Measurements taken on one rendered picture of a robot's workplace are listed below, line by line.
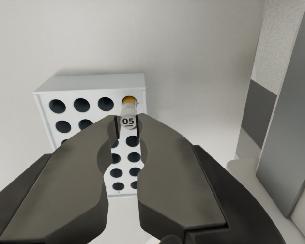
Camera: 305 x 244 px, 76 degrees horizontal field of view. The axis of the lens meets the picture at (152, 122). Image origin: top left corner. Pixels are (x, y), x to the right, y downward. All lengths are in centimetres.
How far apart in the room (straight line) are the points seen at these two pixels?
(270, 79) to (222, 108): 99
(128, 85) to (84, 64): 5
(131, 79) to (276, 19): 100
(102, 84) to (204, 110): 11
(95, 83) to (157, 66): 6
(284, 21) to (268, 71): 23
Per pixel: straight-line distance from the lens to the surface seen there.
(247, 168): 18
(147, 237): 30
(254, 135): 69
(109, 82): 17
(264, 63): 115
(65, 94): 17
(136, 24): 18
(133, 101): 15
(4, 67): 22
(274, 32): 114
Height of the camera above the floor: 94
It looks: 59 degrees down
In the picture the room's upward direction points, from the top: 172 degrees clockwise
